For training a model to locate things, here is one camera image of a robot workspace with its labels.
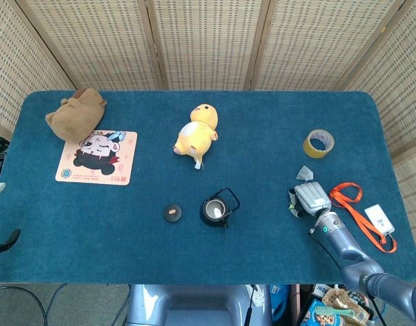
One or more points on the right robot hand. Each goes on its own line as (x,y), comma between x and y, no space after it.
(313,198)

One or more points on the black cast iron teapot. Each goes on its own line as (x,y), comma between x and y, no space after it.
(203,217)

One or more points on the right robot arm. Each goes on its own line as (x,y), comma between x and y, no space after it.
(343,237)

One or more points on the gold foil snack packet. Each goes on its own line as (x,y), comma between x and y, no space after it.
(340,299)

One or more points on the blue snack bag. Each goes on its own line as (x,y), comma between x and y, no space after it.
(321,321)

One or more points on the black teapot lid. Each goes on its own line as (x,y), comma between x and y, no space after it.
(172,217)

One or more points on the yellow packing tape roll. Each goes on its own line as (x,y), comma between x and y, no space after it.
(307,149)

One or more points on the white power bank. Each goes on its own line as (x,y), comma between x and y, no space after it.
(380,219)

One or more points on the brown plush toy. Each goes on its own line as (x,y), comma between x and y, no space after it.
(75,119)

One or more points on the green comb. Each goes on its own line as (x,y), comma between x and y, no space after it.
(330,311)

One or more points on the cartoon print mouse pad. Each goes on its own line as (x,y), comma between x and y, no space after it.
(126,159)

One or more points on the yellow plush toy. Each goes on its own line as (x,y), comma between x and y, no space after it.
(194,139)

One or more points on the blue carpet table cover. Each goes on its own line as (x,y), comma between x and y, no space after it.
(126,244)

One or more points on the blue-grey robot torso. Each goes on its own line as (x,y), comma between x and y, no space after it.
(201,305)

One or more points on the woven folding screen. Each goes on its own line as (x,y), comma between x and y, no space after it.
(207,44)

